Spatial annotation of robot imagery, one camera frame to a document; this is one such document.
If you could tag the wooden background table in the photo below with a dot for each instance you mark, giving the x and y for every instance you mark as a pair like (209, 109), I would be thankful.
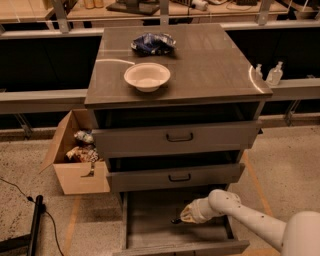
(24, 11)

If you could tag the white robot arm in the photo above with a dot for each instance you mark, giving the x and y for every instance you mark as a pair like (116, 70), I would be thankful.
(300, 236)

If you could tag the black rxbar chocolate bar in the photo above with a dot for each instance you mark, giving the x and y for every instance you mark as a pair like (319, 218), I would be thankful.
(176, 221)

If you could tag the black stand leg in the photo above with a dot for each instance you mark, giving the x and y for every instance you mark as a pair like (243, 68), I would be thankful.
(29, 240)

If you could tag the brown cardboard box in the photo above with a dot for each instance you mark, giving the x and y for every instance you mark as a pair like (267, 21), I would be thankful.
(74, 177)

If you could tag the grey top drawer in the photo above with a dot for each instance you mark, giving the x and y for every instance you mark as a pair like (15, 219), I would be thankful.
(178, 139)

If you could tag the grey drawer cabinet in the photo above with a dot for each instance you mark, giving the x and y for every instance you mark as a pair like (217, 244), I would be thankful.
(211, 82)

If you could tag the clear sanitizer bottle right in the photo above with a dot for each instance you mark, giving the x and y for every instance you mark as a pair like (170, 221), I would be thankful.
(275, 74)

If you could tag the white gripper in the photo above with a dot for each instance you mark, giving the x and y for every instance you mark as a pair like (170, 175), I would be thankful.
(199, 211)

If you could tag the clear sanitizer bottle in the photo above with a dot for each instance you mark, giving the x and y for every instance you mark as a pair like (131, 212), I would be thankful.
(275, 74)
(258, 70)

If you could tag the white paper bowl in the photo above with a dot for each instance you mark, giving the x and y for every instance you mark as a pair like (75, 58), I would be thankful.
(147, 77)

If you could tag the brown crumpled snack bag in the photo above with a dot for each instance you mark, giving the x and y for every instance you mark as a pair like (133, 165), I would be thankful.
(87, 153)

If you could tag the clear sanitizer bottle left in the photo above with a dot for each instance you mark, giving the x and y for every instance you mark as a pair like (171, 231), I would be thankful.
(258, 70)

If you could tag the blue crumpled chip bag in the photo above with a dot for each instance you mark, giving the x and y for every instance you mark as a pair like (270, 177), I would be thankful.
(153, 44)

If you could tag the grey middle drawer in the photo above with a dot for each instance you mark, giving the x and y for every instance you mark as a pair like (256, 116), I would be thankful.
(174, 177)

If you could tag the crumpled blue white snack bag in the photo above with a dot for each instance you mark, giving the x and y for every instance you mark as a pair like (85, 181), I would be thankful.
(84, 136)

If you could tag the grey bottom drawer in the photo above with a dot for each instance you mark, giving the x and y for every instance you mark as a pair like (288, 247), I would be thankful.
(150, 230)

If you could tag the grey metal railing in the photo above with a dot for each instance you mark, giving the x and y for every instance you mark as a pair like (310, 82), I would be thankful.
(67, 99)

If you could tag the grey drawer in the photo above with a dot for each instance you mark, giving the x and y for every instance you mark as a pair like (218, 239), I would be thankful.
(150, 230)
(178, 139)
(174, 177)

